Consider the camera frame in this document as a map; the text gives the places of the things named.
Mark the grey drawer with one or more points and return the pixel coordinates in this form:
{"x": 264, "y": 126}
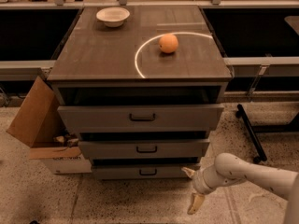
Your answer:
{"x": 153, "y": 149}
{"x": 140, "y": 118}
{"x": 147, "y": 171}

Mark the grey middle drawer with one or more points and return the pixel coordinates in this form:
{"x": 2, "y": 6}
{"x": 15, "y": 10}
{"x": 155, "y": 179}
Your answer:
{"x": 153, "y": 149}

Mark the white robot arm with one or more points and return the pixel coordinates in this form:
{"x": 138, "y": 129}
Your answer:
{"x": 228, "y": 170}

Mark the grey bottom drawer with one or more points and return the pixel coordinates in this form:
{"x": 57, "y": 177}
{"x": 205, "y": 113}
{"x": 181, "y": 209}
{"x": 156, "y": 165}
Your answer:
{"x": 147, "y": 171}

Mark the grey drawer cabinet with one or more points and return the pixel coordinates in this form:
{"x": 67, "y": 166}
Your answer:
{"x": 125, "y": 66}

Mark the grey top drawer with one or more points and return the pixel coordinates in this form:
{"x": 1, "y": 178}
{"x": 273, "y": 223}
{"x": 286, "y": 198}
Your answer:
{"x": 140, "y": 118}

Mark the black wheeled stand base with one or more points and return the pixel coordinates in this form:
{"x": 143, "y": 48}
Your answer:
{"x": 253, "y": 130}

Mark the orange fruit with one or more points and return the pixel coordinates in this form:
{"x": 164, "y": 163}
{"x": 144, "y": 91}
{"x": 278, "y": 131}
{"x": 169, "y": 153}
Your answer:
{"x": 168, "y": 43}

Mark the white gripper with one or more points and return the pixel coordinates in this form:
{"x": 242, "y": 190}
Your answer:
{"x": 200, "y": 182}

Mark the white bowl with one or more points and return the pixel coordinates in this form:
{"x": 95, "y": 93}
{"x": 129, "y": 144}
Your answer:
{"x": 113, "y": 16}

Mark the open cardboard box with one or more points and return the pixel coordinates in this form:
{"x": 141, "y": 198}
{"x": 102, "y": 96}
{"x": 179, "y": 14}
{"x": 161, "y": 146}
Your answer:
{"x": 39, "y": 126}

